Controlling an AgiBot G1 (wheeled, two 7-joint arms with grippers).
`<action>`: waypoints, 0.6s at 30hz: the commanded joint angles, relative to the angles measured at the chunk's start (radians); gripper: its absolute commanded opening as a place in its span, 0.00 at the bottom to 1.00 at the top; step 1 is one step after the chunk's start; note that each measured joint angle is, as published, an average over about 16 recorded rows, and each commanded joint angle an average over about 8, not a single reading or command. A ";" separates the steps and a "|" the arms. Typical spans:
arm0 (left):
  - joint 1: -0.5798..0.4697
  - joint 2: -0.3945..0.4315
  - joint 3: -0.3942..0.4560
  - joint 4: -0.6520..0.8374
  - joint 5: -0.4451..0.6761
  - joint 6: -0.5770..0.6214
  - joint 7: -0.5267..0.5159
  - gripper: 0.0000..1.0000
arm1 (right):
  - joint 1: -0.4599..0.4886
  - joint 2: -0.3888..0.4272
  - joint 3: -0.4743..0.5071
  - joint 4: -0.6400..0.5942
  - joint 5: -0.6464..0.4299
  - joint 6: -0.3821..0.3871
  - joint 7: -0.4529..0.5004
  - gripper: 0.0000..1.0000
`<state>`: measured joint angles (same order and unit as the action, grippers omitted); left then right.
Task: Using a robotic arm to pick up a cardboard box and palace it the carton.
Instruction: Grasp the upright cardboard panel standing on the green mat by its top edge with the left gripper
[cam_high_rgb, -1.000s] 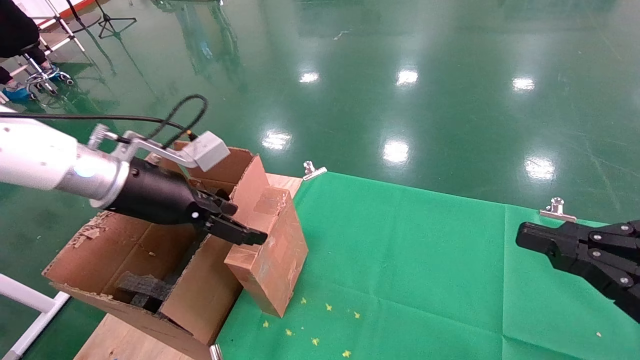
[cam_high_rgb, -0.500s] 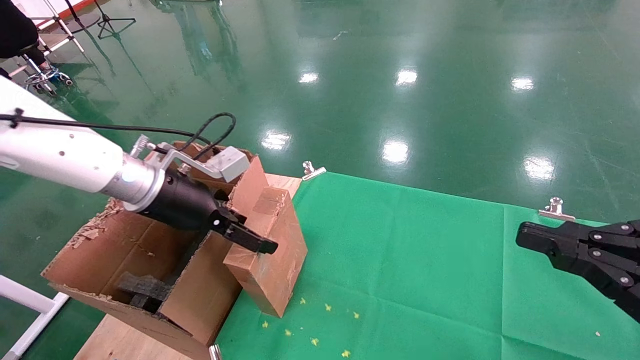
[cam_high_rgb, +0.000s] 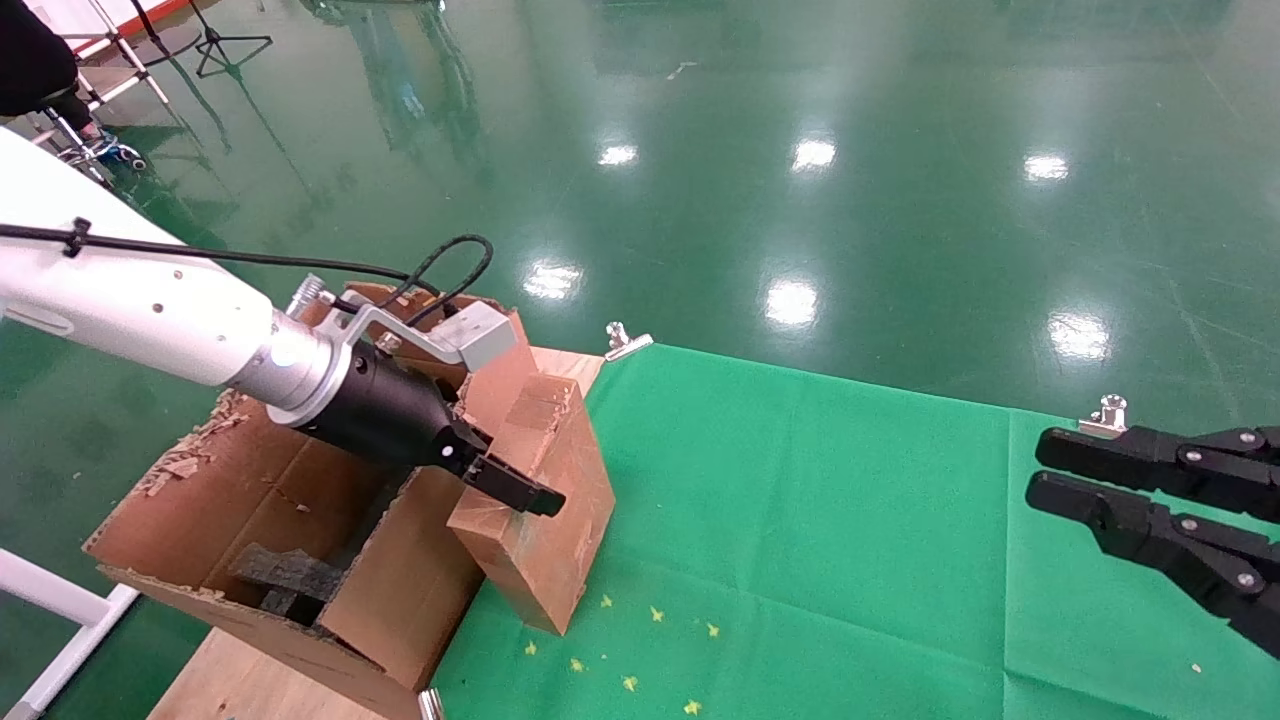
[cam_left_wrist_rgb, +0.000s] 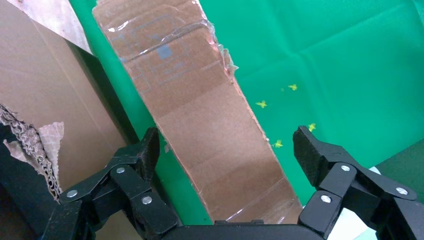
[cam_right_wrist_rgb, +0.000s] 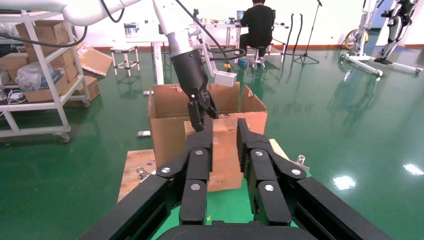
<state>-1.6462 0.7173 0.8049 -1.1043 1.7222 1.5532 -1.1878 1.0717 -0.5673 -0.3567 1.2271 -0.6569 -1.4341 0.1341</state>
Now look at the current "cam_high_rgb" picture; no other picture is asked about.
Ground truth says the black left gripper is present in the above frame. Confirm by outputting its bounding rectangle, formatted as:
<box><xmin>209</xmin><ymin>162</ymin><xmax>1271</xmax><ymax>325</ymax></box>
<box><xmin>295</xmin><ymin>340</ymin><xmax>567</xmax><ymax>519</ymax></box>

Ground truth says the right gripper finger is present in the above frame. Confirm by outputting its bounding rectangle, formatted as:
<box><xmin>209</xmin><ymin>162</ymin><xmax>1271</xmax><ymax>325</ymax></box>
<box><xmin>1034</xmin><ymin>424</ymin><xmax>1280</xmax><ymax>522</ymax></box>
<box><xmin>1026</xmin><ymin>469</ymin><xmax>1280</xmax><ymax>657</ymax></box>

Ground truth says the small cardboard box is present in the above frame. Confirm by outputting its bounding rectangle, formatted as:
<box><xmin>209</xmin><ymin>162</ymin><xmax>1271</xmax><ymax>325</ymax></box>
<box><xmin>447</xmin><ymin>372</ymin><xmax>617</xmax><ymax>637</ymax></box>

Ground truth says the large open cardboard carton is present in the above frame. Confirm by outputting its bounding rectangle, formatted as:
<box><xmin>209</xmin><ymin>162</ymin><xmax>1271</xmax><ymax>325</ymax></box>
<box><xmin>82</xmin><ymin>283</ymin><xmax>541</xmax><ymax>720</ymax></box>

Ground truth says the black foam piece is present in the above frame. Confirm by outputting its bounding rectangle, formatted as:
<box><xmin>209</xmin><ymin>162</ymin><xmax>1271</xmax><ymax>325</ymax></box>
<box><xmin>260</xmin><ymin>588</ymin><xmax>323</xmax><ymax>627</ymax></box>
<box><xmin>228</xmin><ymin>543</ymin><xmax>347</xmax><ymax>602</ymax></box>

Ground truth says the green table cloth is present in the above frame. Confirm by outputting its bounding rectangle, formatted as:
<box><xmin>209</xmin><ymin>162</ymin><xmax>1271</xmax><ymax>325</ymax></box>
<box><xmin>430</xmin><ymin>343</ymin><xmax>1280</xmax><ymax>720</ymax></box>

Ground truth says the black tripod stand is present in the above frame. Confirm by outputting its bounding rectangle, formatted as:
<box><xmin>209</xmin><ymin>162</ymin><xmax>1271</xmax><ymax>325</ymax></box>
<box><xmin>185</xmin><ymin>0</ymin><xmax>274</xmax><ymax>80</ymax></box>

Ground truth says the wheeled metal stool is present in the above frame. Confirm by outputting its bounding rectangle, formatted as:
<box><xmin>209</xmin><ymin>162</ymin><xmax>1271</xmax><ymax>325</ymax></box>
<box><xmin>40</xmin><ymin>95</ymin><xmax>147</xmax><ymax>189</ymax></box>

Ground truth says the white desk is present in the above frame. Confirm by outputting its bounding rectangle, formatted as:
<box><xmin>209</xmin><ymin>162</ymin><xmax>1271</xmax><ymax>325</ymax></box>
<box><xmin>20</xmin><ymin>0</ymin><xmax>173</xmax><ymax>151</ymax></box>

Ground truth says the black pole stand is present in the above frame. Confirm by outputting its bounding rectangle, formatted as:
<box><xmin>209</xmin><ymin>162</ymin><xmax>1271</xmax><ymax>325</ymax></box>
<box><xmin>128</xmin><ymin>0</ymin><xmax>203</xmax><ymax>63</ymax></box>

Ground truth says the person in black clothes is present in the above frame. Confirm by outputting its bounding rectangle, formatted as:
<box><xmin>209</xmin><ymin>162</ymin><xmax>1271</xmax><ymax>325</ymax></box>
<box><xmin>0</xmin><ymin>0</ymin><xmax>146</xmax><ymax>171</ymax></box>

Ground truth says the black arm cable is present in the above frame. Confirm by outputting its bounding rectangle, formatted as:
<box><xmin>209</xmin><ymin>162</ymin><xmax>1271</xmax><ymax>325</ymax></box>
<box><xmin>0</xmin><ymin>218</ymin><xmax>495</xmax><ymax>328</ymax></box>

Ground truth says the white table frame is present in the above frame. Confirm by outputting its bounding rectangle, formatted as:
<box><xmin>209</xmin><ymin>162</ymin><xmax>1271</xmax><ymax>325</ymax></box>
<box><xmin>0</xmin><ymin>548</ymin><xmax>141</xmax><ymax>720</ymax></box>

